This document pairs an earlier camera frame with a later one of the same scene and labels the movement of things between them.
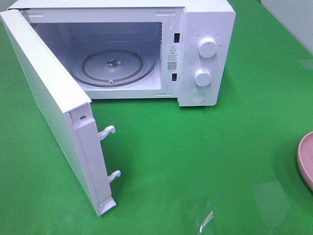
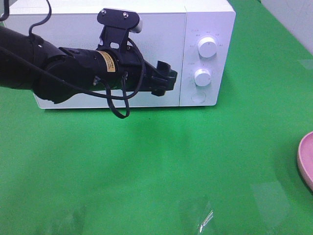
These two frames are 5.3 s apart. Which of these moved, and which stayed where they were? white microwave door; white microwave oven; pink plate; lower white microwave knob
Moved: white microwave door
Stayed: white microwave oven; pink plate; lower white microwave knob
